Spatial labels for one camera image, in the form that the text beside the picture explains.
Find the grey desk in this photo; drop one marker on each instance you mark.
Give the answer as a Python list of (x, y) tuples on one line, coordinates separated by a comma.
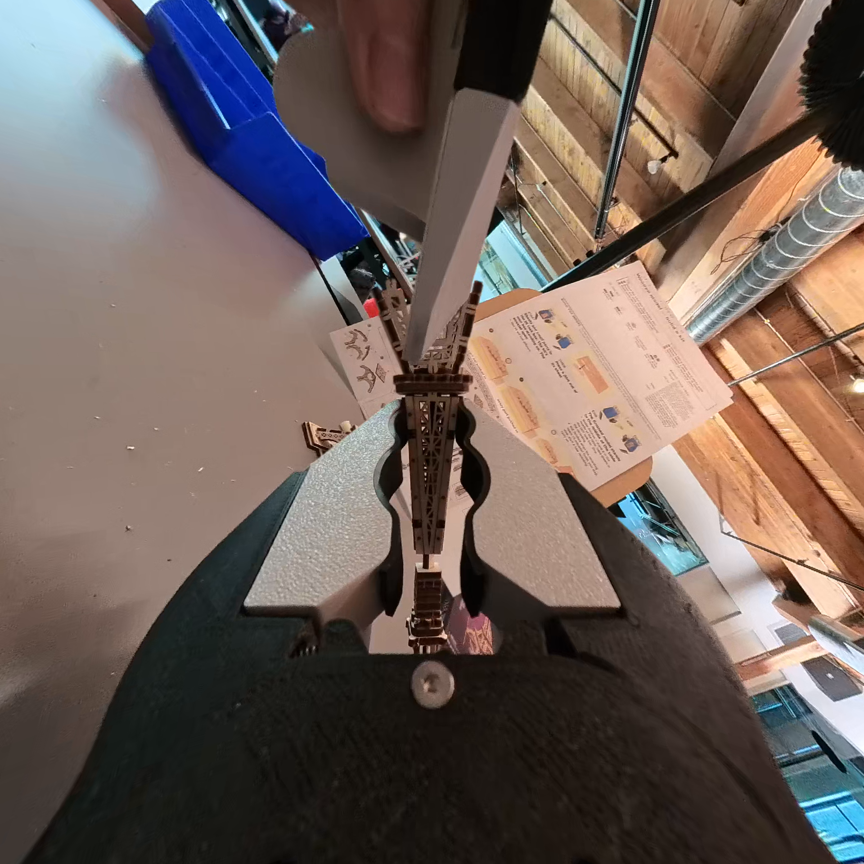
[(135, 337)]

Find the person's left hand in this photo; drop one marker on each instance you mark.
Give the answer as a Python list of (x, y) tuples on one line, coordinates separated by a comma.
[(388, 67)]

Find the blue plastic storage bin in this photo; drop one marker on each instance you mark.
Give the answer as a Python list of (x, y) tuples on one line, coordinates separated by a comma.
[(270, 169)]

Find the colour printed instruction poster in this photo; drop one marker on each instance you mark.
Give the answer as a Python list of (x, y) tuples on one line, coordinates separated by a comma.
[(607, 378)]

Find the silver ventilation duct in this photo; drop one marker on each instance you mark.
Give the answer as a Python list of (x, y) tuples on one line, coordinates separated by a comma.
[(776, 256)]

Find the white folded assembly instruction sheet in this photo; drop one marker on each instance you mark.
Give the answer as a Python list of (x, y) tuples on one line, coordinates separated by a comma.
[(361, 364)]

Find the black pleated shade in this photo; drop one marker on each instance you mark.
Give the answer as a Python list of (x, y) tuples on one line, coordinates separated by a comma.
[(837, 74)]

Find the purple model kit box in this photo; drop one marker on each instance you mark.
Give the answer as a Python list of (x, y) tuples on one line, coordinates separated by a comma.
[(472, 628)]

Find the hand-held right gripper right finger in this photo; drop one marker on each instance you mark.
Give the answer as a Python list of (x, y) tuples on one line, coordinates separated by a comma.
[(540, 540)]

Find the wooden tower model base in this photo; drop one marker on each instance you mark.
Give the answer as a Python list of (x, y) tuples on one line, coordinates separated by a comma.
[(327, 439)]

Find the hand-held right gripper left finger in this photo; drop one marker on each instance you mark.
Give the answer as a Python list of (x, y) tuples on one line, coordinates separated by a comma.
[(317, 540)]

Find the wooden tower model section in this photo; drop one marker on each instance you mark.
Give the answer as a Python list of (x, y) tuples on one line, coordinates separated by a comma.
[(428, 432)]

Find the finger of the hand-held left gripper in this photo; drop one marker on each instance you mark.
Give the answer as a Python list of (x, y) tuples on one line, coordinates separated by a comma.
[(466, 202)]

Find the black metal pole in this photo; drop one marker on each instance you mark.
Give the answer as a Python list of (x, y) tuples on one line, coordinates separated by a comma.
[(675, 209)]

